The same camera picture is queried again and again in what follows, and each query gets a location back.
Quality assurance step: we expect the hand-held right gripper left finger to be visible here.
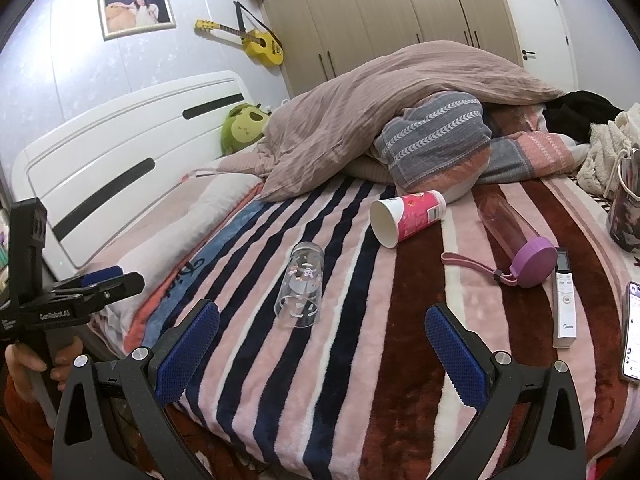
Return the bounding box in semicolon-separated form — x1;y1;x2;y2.
51;299;221;480

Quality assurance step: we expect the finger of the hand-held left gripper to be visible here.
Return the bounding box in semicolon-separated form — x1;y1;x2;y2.
52;272;146;315
50;265;127;295

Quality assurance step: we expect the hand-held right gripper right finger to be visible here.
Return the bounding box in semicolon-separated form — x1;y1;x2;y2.
424;304;587;480

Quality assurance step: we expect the clear glass cup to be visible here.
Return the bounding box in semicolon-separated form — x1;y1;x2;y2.
274;241;326;330

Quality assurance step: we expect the person's left forearm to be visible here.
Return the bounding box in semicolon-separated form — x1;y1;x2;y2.
0;372;60;466

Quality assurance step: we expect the pink paper cup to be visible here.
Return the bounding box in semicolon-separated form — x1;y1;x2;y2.
369;190;447;250

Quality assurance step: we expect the person's left hand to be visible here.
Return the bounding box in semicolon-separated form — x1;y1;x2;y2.
5;335;84;387

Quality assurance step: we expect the white pillow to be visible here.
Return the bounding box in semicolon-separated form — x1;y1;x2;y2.
97;174;264;323

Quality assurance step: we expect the striped plush blanket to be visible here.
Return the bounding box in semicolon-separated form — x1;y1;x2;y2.
90;174;640;480

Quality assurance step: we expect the white remote control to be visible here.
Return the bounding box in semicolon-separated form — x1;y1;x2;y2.
552;248;582;349

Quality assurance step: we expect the purple water bottle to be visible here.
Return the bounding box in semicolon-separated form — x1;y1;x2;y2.
441;195;559;289

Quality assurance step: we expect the white bed headboard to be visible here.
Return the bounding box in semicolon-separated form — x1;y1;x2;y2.
11;70;265;283

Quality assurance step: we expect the smartphone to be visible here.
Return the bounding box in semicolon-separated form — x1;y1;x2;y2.
619;281;640;385

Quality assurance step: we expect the green plush toy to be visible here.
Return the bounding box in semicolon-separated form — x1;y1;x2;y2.
221;103;271;157

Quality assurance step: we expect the grey pink patterned quilt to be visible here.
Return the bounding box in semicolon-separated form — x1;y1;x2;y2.
372;92;592;205

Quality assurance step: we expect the dark gift bag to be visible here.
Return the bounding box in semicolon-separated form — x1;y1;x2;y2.
606;146;640;252

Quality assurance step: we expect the white knitted garment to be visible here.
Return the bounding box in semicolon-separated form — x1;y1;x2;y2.
576;109;640;202

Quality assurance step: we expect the beige crumpled duvet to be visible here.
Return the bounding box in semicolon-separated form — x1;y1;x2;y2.
259;41;566;202

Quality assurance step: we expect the black cloth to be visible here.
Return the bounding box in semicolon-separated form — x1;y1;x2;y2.
542;90;627;144

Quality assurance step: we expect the yellow ukulele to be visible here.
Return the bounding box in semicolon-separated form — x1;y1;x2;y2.
194;2;285;67

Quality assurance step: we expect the white door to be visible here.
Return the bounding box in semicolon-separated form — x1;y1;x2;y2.
494;0;579;94

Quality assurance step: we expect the beige wardrobe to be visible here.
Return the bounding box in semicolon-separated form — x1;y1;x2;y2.
260;0;524;106

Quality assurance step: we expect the framed wall poster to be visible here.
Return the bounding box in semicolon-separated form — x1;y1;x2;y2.
97;0;177;41

